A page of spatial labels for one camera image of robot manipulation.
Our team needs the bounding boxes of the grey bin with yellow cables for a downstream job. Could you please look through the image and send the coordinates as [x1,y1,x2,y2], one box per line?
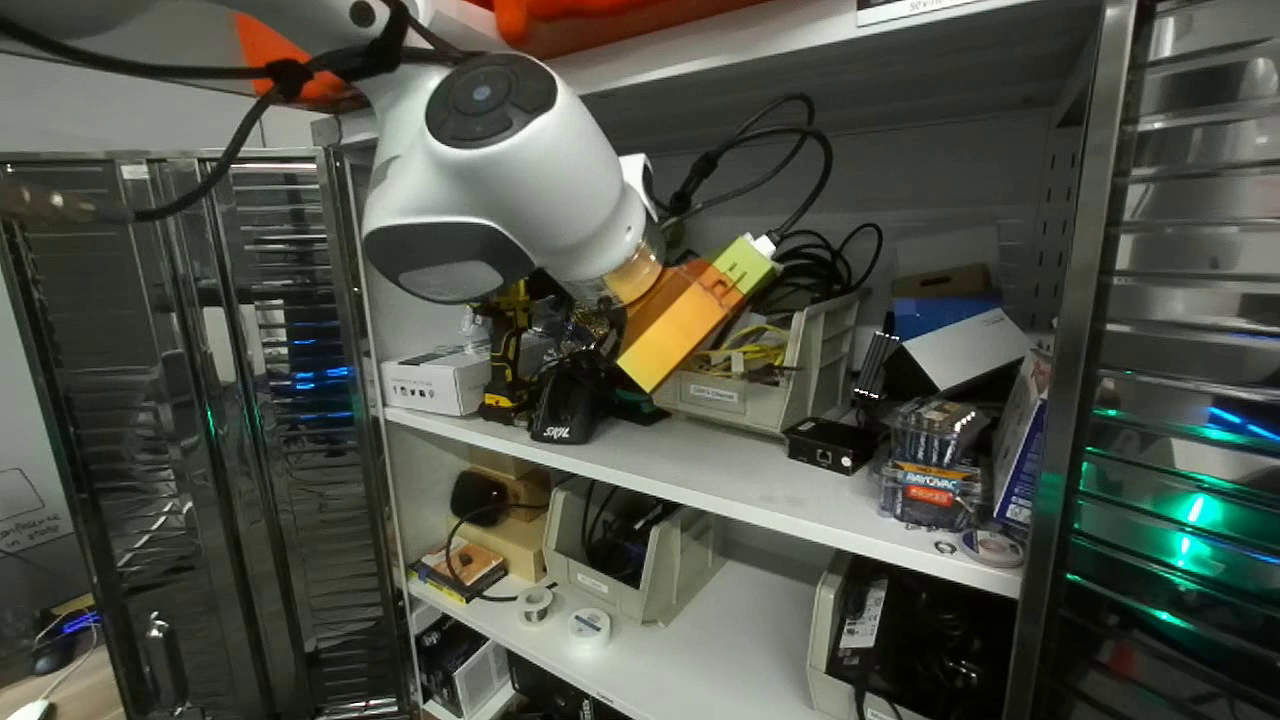
[653,288,862,439]

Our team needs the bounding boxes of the orange plastic case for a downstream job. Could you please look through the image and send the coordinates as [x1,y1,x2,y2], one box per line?
[232,12,354,112]
[472,0,764,60]

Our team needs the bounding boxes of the black cable bundle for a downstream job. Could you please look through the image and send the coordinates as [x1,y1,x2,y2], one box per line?
[853,565,1023,720]

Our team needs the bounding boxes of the pack of batteries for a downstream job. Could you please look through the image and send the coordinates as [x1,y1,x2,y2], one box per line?
[876,397,995,530]

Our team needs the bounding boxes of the orange yellow rectangular block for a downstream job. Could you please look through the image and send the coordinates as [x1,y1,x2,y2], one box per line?
[613,230,782,400]

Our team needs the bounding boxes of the grey bin with black cable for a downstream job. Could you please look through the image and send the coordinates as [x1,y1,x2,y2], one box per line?
[537,476,733,633]

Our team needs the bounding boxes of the orange black package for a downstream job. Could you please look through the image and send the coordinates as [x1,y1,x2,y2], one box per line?
[413,545,512,608]

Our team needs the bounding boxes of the black battery charger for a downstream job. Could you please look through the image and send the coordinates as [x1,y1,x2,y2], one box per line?
[527,348,620,447]

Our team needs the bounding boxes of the white printed carton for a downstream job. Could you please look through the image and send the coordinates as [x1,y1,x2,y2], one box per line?
[988,337,1058,540]

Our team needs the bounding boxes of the small white box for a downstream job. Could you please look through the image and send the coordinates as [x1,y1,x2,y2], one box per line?
[416,624,517,720]

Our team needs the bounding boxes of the black coiled cables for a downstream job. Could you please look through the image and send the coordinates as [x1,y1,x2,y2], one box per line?
[657,90,890,322]

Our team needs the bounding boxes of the yellow black cordless drill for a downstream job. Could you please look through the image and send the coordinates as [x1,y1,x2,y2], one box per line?
[472,272,563,429]

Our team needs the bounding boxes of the clear tape roll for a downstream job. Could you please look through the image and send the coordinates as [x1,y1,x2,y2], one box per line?
[964,522,1029,570]

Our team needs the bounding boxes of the metal server rack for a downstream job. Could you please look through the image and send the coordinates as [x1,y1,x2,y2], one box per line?
[1003,0,1280,720]
[0,152,402,720]

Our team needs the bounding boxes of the cardboard box with black knob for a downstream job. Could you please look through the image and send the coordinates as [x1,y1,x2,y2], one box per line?
[445,455,554,592]

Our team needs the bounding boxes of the small black network box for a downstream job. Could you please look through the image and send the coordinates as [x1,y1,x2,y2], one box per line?
[780,411,881,476]

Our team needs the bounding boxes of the flat cardboard piece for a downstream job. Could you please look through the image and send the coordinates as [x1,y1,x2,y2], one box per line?
[888,265,995,305]

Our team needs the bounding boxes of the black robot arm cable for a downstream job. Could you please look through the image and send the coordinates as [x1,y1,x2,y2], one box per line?
[0,3,457,228]

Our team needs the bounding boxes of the white metal shelf unit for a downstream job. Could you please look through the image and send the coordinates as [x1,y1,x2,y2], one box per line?
[313,0,1135,720]

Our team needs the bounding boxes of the white roll with blue label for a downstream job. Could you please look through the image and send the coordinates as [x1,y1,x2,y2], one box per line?
[563,603,614,647]

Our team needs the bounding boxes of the white blue folded box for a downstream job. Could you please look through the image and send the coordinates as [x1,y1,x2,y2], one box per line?
[885,290,1037,400]

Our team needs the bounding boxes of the small white tape roll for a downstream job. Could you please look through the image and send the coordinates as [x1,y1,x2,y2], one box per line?
[517,578,559,629]

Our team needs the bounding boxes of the black round knob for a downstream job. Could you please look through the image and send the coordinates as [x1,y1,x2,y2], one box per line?
[447,468,512,528]

